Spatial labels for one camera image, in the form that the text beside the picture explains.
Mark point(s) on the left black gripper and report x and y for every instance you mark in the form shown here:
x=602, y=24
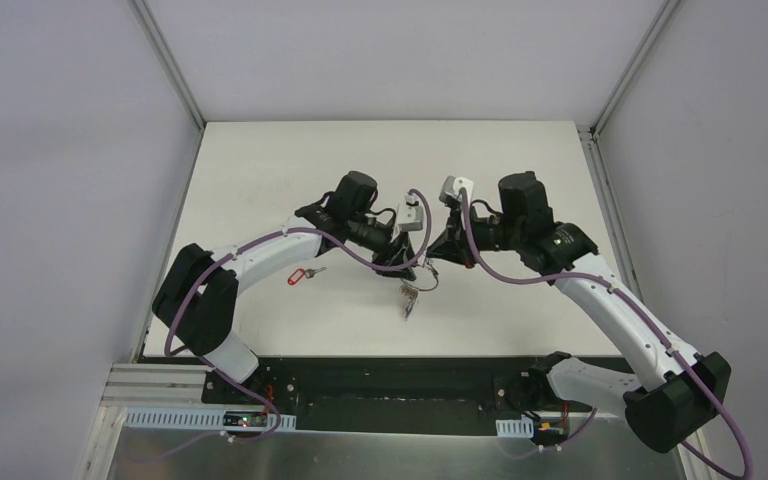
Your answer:
x=395, y=248

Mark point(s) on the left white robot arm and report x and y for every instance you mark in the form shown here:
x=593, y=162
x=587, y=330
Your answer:
x=197, y=297

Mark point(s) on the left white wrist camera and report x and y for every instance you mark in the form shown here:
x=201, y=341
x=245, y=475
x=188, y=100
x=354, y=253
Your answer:
x=409, y=216

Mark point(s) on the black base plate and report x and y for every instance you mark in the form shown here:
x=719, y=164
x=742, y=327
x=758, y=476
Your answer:
x=463, y=396

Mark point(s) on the keyring with keys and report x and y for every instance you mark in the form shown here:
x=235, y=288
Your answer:
x=411, y=291

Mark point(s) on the red tag key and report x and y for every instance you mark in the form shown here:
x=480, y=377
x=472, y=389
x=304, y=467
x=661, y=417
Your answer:
x=301, y=274

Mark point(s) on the right white cable duct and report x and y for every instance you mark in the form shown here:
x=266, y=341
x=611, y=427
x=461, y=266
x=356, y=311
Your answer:
x=522, y=427

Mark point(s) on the white cable duct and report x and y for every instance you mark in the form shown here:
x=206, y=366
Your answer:
x=522, y=427
x=207, y=420

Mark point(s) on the left white cable duct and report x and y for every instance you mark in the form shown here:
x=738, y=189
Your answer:
x=207, y=420

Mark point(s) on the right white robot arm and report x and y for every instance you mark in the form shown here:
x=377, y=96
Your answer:
x=672, y=390

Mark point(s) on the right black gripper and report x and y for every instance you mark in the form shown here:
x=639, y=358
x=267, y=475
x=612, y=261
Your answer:
x=457, y=240

